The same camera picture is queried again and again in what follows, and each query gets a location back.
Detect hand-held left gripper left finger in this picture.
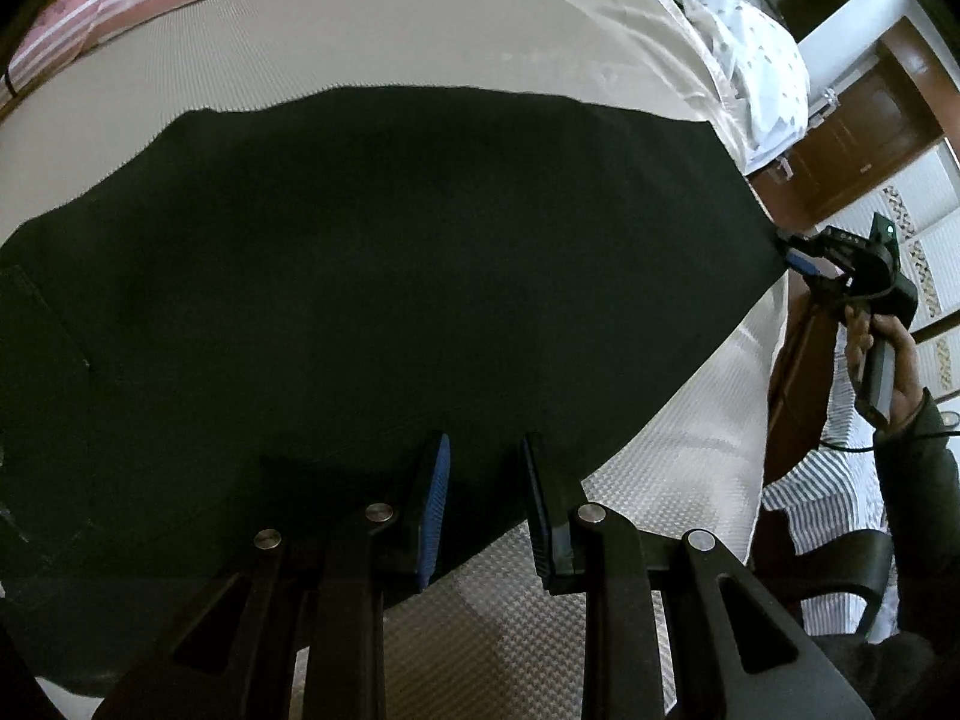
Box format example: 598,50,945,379
94,431,452,720

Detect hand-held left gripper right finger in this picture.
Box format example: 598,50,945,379
520,433,875,720

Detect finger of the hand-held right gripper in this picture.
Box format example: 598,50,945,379
786,253,841,280
777,231,833,256

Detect black pants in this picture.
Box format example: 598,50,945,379
0,85,788,698

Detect person's right forearm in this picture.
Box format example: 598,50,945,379
874,390,960,661

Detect person's right hand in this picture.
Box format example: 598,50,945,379
840,304,931,428

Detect wooden wardrobe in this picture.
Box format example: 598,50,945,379
750,15,960,226

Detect white dotted quilt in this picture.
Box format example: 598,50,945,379
675,0,811,173

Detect grey striped cloth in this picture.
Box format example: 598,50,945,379
761,330,901,646

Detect person's dark clothing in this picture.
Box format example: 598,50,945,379
810,630,960,720

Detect beige woven bed mat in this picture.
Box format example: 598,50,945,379
0,0,788,720

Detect wooden bed side rail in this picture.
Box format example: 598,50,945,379
765,270,848,481

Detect black cable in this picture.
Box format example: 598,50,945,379
821,412,960,455

